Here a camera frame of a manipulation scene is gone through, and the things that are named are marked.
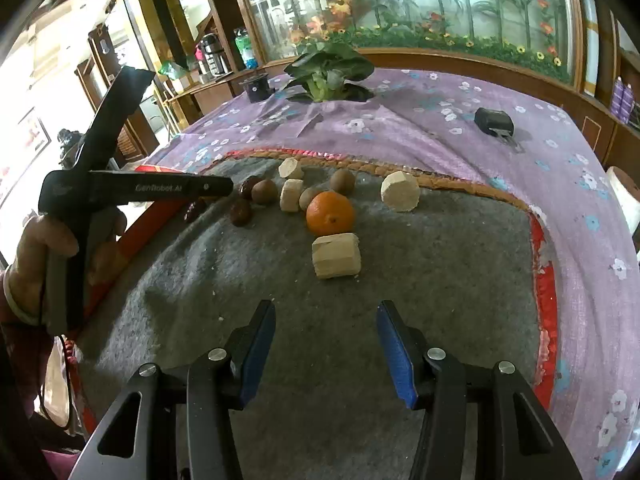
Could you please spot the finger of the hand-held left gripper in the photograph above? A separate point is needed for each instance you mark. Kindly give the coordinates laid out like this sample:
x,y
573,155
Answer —
x,y
212,186

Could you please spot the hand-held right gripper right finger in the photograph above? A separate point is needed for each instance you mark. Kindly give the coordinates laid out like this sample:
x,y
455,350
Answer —
x,y
397,355

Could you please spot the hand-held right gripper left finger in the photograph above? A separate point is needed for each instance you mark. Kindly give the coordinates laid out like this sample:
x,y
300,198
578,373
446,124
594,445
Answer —
x,y
260,355

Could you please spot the orange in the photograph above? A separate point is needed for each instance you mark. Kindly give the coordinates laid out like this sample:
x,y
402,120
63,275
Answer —
x,y
330,212

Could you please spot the person's left hand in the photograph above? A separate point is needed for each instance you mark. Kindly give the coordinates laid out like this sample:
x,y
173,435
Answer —
x,y
35,250

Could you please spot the dark cloth pile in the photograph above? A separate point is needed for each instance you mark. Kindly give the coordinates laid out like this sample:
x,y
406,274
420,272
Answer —
x,y
69,147

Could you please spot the wooden sideboard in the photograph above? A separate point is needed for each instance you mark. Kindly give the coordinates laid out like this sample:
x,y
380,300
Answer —
x,y
205,97

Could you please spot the grey mat with red border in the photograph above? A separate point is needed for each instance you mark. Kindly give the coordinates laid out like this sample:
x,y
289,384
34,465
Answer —
x,y
425,260

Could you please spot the black cup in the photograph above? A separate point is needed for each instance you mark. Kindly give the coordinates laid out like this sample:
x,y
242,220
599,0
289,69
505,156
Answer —
x,y
255,90

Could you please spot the green plastic bag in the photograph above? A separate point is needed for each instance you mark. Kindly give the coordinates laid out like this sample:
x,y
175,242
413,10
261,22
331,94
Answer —
x,y
174,70

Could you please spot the white bangle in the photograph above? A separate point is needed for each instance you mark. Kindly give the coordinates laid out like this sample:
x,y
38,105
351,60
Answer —
x,y
15,305

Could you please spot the pink bottle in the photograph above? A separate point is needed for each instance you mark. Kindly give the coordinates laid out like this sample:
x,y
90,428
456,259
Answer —
x,y
201,60

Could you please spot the black steel thermos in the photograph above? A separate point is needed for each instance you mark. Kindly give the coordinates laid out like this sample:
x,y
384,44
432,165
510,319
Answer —
x,y
216,57

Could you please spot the green plastic bottle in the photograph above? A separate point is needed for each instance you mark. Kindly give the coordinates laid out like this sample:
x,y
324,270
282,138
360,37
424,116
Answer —
x,y
246,50

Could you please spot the green leafy vegetable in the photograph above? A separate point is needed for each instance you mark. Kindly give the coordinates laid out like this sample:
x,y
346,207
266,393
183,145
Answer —
x,y
325,72

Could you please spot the purple floral tablecloth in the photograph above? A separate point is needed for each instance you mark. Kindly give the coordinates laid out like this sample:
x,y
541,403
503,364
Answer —
x,y
425,125

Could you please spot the black box with metal clip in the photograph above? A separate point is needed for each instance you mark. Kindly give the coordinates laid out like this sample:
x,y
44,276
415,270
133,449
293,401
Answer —
x,y
492,121

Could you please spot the flower-decorated glass partition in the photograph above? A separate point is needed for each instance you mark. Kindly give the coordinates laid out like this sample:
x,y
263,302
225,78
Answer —
x,y
425,5

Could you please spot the purple bottle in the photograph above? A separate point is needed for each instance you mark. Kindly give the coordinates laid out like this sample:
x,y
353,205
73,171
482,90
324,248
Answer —
x,y
630,102
618,100

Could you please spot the framed wall picture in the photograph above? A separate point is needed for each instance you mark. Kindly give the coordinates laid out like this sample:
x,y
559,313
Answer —
x,y
34,132

